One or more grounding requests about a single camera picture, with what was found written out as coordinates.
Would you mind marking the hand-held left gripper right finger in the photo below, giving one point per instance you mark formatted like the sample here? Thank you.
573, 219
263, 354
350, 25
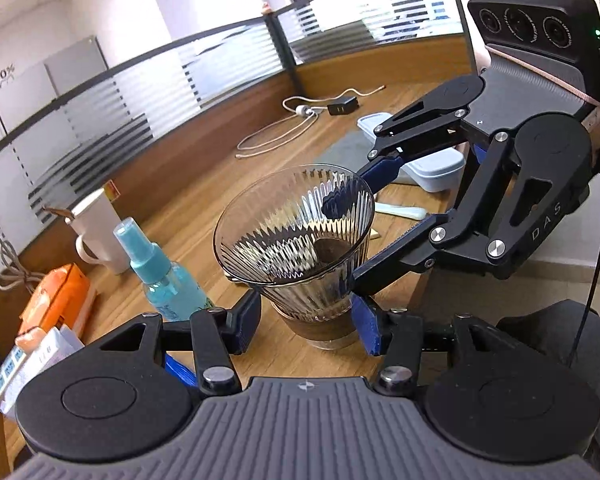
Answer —
367, 327

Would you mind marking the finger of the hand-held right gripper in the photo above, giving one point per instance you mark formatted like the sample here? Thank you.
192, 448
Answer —
382, 170
385, 265

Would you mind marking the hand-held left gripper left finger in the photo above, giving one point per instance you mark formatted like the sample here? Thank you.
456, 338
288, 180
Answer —
246, 327

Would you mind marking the ribbed glass cup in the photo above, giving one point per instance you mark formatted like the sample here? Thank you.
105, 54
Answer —
280, 240

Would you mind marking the person's right hand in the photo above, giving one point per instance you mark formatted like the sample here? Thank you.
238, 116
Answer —
481, 57

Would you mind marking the grey cloth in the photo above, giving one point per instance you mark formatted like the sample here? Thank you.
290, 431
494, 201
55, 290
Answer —
347, 150

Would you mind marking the small pale blue container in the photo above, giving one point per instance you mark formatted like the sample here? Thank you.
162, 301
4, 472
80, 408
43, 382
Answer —
372, 122

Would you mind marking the large pale blue container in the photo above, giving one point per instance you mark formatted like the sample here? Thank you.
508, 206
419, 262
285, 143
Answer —
437, 172

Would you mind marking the black charger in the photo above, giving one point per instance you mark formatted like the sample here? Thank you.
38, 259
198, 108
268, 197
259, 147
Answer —
343, 106

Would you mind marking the blue spray bottle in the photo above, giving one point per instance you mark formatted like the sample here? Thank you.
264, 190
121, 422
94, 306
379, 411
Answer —
172, 287

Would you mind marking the white plug adapter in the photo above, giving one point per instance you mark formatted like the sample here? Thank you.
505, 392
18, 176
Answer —
307, 111

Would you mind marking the white mug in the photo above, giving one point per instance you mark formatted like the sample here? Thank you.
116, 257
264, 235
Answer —
100, 230

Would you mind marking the orange tissue packet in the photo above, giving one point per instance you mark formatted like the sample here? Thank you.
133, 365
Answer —
55, 300

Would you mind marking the white box with blue labels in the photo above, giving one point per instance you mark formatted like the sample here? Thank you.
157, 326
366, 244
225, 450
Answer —
35, 360

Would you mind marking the striped glass desk partition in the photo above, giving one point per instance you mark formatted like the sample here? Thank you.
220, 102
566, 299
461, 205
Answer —
130, 92

